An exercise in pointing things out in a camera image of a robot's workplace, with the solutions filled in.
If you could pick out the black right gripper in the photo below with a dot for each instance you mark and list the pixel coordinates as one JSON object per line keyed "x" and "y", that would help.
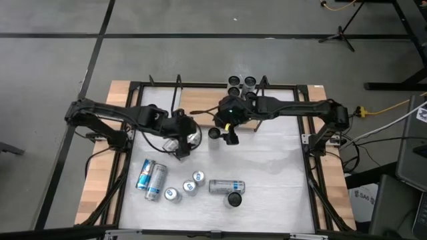
{"x": 237, "y": 111}

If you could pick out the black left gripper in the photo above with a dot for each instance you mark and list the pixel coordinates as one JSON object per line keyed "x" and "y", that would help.
{"x": 183, "y": 128}

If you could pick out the white Celsius can pineapple print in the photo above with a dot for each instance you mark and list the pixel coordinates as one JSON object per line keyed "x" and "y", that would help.
{"x": 214, "y": 133}

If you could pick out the silver blue Red Bull can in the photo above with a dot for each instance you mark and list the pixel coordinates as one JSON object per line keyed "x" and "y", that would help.
{"x": 189, "y": 186}
{"x": 171, "y": 194}
{"x": 199, "y": 176}

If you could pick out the white Celsius can blue band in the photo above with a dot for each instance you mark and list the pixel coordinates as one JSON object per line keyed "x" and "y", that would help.
{"x": 233, "y": 199}

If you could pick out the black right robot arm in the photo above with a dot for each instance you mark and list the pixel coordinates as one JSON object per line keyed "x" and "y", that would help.
{"x": 300, "y": 106}

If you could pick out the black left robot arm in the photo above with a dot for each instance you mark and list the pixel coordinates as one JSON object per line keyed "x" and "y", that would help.
{"x": 151, "y": 116}

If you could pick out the white Celsius can palm print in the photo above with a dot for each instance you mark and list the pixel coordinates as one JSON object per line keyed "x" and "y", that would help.
{"x": 227, "y": 187}

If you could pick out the tall silver Red Bull can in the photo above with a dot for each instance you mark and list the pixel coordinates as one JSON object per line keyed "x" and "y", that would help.
{"x": 155, "y": 182}

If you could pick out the black desk leg beam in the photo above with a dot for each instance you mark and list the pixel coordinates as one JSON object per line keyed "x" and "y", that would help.
{"x": 367, "y": 176}

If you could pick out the white printed box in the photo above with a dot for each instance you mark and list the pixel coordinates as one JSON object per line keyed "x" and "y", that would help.
{"x": 363, "y": 200}

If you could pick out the black tripod stand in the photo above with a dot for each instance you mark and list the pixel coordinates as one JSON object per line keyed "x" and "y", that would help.
{"x": 339, "y": 32}

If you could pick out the black furniture foot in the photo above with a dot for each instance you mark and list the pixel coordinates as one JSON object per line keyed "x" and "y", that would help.
{"x": 10, "y": 148}

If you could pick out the dark grey box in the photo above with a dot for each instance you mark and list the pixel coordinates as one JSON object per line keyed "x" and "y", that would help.
{"x": 392, "y": 206}

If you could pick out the dark grey equipment case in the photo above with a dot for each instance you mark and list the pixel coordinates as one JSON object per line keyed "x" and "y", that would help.
{"x": 412, "y": 143}

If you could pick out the black desk frame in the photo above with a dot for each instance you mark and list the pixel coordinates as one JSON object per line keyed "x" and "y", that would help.
{"x": 383, "y": 86}

